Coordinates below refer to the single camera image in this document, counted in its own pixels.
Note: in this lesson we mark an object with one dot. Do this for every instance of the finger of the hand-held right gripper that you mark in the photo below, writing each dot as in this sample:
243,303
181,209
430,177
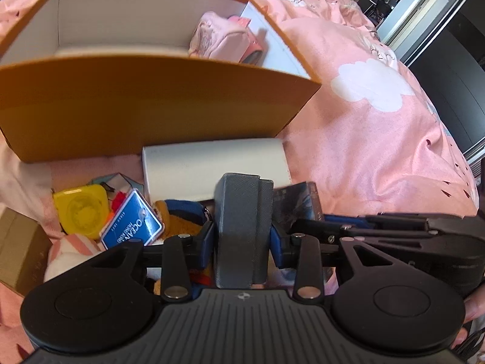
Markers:
398,222
322,232

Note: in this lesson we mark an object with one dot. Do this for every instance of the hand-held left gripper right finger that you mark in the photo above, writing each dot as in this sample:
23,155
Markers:
276,248

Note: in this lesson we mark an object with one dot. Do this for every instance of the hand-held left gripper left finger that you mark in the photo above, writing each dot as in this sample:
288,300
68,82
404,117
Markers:
207,242

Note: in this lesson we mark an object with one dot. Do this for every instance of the grey textured case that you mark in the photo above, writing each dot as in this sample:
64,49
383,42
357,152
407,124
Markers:
238,227

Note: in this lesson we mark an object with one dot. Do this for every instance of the orange cardboard box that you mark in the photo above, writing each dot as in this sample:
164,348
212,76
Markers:
151,102

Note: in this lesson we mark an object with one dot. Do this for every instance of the person's right hand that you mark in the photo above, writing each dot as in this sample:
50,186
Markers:
473,309

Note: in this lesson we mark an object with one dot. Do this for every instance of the dark printed box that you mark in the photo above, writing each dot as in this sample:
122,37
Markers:
295,203

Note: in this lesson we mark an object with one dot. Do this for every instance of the white rectangular box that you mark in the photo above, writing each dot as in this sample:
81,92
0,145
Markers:
212,167

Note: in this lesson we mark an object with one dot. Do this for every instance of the pink printed blanket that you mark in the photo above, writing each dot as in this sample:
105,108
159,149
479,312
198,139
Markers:
360,140

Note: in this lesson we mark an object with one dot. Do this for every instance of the yellow plastic container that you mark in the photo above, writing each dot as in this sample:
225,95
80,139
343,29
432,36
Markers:
81,208

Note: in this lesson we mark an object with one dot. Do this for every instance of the white pink striped plush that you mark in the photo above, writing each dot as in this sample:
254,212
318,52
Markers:
68,254

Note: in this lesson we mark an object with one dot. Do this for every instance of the black wardrobe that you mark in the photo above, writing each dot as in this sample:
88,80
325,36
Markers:
462,83

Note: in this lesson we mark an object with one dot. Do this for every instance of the brown cardboard box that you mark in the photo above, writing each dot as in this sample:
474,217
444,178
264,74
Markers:
19,250

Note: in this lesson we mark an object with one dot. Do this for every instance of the pink fabric pouch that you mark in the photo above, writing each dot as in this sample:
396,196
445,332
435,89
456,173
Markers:
216,34

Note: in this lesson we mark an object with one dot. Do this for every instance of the grey sliding door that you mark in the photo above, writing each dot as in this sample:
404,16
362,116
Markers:
416,7

